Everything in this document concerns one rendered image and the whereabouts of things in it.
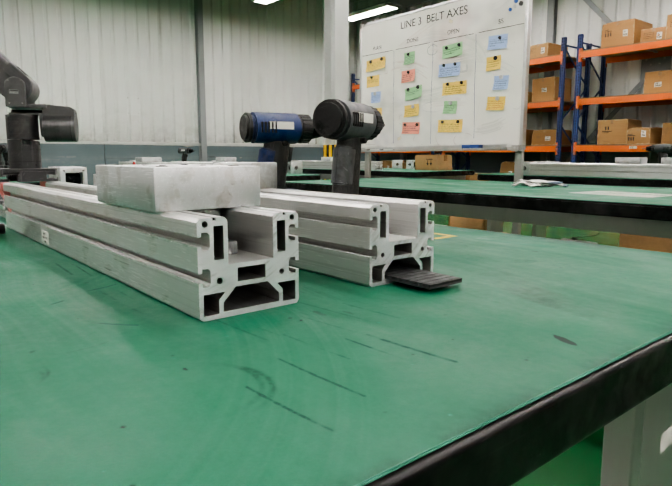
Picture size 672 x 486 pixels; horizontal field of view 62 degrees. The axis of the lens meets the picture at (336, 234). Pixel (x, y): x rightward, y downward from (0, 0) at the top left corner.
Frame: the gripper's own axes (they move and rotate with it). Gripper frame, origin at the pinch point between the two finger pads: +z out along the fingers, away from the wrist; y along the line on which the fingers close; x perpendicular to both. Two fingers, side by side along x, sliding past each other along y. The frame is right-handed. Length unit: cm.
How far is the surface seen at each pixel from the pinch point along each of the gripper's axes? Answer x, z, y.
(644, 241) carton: 22, 43, 359
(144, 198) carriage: -75, -8, -5
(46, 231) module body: -35.2, -0.5, -4.7
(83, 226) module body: -54, -3, -5
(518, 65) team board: 72, -66, 285
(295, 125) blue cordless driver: -35, -17, 40
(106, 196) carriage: -65, -7, -5
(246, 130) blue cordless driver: -32.5, -16.3, 31.3
